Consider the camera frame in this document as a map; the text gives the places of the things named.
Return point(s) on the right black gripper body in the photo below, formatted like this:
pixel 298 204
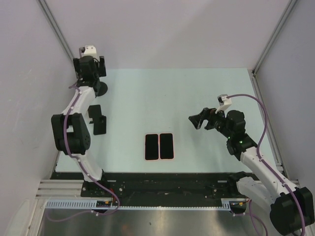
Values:
pixel 215 120

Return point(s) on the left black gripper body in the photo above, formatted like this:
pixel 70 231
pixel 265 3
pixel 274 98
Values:
pixel 101 71

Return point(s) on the black round-base phone stand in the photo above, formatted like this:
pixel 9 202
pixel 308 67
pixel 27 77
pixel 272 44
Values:
pixel 101 89

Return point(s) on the pink case phone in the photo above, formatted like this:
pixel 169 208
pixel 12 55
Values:
pixel 166 146
pixel 151 147

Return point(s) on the black square-base phone stand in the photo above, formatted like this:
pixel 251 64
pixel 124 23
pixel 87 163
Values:
pixel 98 119

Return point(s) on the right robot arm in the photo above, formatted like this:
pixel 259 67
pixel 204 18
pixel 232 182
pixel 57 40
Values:
pixel 290 208

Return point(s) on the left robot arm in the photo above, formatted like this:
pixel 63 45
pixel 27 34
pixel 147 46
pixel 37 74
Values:
pixel 71 134

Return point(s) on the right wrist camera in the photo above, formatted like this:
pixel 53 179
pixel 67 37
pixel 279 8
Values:
pixel 224 103

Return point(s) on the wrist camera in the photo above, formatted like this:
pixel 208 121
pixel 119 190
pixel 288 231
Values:
pixel 88 50
pixel 224 103

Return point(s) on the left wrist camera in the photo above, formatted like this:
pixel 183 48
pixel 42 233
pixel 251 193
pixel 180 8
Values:
pixel 88 50

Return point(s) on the white cable duct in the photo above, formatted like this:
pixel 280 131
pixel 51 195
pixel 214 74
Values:
pixel 223 205

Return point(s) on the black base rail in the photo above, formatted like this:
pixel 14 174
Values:
pixel 173 189

